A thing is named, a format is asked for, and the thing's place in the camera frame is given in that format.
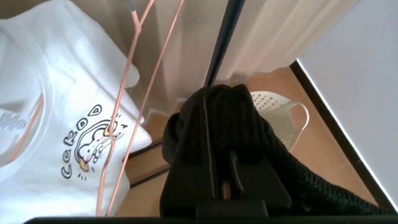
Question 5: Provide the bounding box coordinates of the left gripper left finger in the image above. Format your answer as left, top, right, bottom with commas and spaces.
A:
160, 96, 223, 217

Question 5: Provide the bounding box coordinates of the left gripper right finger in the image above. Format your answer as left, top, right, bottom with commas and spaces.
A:
229, 150, 292, 216

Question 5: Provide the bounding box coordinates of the black garment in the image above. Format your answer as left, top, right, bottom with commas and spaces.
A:
161, 83, 389, 215

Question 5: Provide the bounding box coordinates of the white printed T-shirt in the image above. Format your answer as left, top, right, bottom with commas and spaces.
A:
0, 0, 153, 224

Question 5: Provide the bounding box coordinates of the white laundry basket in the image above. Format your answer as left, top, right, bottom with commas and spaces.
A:
248, 90, 310, 152

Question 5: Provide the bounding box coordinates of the pink clothes hanger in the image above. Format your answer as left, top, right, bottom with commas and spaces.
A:
95, 0, 187, 218

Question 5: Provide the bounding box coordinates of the black clothes rack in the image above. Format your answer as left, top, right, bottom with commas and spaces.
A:
123, 0, 246, 189

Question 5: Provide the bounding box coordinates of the beige curtain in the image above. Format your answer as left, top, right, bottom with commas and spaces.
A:
0, 0, 358, 121

